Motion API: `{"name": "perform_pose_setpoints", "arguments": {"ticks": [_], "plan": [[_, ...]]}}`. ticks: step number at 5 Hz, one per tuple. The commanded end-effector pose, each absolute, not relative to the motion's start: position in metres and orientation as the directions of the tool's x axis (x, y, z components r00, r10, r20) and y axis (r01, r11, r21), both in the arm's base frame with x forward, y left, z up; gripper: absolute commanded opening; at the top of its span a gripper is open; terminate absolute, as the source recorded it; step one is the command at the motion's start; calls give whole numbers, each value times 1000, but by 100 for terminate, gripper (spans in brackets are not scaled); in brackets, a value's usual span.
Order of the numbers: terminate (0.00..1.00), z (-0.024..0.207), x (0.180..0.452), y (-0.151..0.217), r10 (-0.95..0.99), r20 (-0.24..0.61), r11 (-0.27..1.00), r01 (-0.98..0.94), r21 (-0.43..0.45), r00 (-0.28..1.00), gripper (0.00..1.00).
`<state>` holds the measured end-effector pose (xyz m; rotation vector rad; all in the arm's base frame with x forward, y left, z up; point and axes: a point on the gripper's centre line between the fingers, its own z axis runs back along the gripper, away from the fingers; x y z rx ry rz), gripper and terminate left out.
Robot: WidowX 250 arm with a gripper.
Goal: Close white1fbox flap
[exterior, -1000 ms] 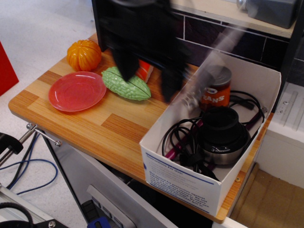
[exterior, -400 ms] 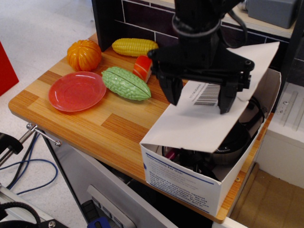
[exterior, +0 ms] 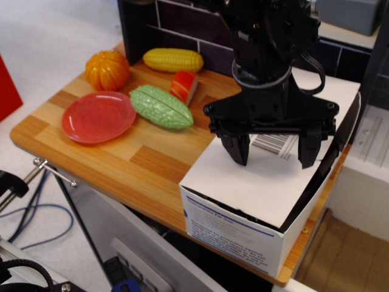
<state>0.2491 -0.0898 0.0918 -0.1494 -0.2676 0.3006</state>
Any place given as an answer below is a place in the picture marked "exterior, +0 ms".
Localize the grey metal box on shelf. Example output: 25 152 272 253
310 0 384 36

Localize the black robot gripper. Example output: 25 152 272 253
204 62 339 169

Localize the yellow toy corn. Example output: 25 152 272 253
143 48 204 72

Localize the white cabinet under table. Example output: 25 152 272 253
54 165 323 292

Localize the red box at left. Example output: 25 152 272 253
0 58 23 121

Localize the aluminium profile rail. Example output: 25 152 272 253
1 238 75 291

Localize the white cardboard box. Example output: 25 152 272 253
179 77 360 278

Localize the toy salmon sushi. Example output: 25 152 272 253
170 71 198 106

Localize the orange toy pumpkin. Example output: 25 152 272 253
84 50 130 91

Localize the black metal clamp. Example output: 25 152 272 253
1 158 79 212

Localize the green toy bitter gourd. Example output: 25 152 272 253
129 85 194 129

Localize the blue cable on floor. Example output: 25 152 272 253
0 176 75 251

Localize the red plastic plate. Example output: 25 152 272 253
61 91 137 144

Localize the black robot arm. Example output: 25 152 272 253
199 1 339 168

